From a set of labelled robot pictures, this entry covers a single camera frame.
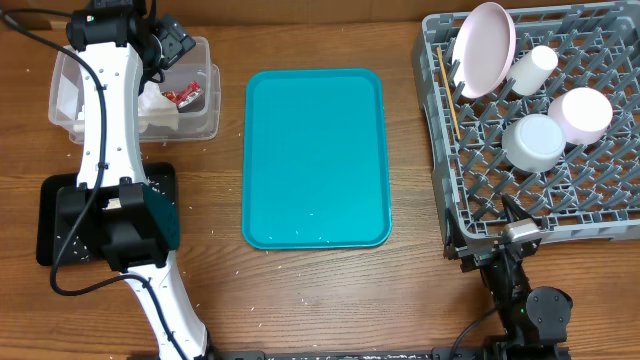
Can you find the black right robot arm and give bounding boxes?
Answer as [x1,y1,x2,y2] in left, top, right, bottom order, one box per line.
[444,195,573,359]

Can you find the clear plastic bin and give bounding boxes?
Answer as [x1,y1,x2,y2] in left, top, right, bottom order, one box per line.
[48,36,221,144]

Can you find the small white bowl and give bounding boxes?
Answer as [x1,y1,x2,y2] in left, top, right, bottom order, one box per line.
[547,87,613,145]

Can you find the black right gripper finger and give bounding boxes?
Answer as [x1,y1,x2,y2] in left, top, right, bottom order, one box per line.
[501,194,530,223]
[444,209,463,259]

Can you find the large white plate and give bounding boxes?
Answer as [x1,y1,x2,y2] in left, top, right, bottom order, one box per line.
[452,2,516,99]

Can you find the grey saucer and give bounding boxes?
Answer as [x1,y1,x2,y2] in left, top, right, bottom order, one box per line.
[501,114,566,173]

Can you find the white cup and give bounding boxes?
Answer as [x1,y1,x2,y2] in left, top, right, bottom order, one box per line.
[507,45,559,96]

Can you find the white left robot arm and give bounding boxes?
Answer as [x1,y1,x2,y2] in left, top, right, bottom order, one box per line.
[56,1,214,359]

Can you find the wooden chopstick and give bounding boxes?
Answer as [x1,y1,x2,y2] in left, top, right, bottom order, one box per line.
[436,46,461,140]

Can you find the grey dishwasher rack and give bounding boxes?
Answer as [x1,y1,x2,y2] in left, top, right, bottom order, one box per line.
[412,1,639,243]

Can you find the black tray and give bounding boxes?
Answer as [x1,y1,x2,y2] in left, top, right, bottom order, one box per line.
[36,162,178,266]

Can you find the teal serving tray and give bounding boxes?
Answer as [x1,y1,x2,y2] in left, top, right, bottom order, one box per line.
[242,68,392,250]

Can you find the red snack wrapper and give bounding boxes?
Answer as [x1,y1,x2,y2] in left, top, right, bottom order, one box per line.
[162,81,204,109]

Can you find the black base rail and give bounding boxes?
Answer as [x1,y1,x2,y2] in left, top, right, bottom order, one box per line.
[219,346,489,360]

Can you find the white napkin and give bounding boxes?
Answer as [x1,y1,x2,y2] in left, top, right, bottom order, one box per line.
[138,82,179,133]
[73,105,85,133]

